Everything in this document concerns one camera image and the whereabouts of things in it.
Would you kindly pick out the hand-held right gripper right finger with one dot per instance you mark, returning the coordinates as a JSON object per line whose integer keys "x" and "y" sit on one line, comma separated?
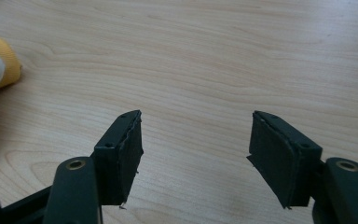
{"x": 279, "y": 155}

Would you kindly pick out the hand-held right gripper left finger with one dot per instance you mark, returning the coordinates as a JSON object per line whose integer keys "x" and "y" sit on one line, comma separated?
{"x": 118, "y": 161}

